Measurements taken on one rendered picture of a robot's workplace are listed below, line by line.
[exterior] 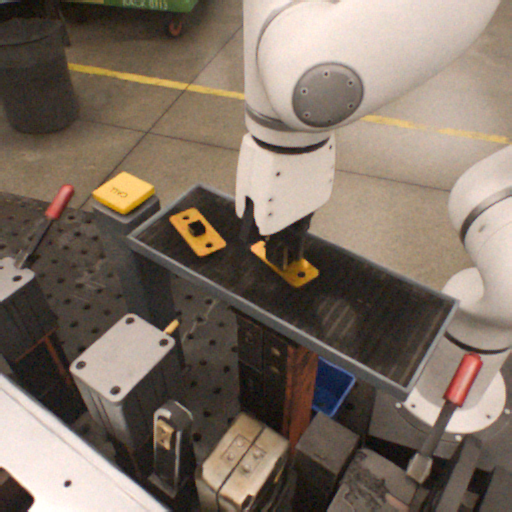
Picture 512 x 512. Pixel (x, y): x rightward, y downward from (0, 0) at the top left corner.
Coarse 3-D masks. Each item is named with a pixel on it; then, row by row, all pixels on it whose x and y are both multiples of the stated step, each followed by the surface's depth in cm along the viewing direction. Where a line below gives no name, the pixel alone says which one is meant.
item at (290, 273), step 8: (256, 248) 62; (264, 248) 62; (264, 256) 61; (288, 256) 60; (288, 264) 60; (296, 264) 60; (304, 264) 60; (280, 272) 59; (288, 272) 59; (296, 272) 59; (304, 272) 59; (312, 272) 59; (288, 280) 58; (296, 280) 58; (304, 280) 58
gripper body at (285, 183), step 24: (264, 144) 46; (240, 168) 49; (264, 168) 46; (288, 168) 47; (312, 168) 49; (240, 192) 51; (264, 192) 48; (288, 192) 49; (312, 192) 52; (240, 216) 53; (264, 216) 50; (288, 216) 52
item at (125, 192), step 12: (120, 180) 72; (132, 180) 72; (96, 192) 70; (108, 192) 70; (120, 192) 70; (132, 192) 70; (144, 192) 70; (108, 204) 69; (120, 204) 68; (132, 204) 68
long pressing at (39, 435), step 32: (0, 384) 67; (0, 416) 64; (32, 416) 64; (0, 448) 61; (32, 448) 61; (64, 448) 61; (96, 448) 61; (32, 480) 59; (64, 480) 59; (96, 480) 59; (128, 480) 59
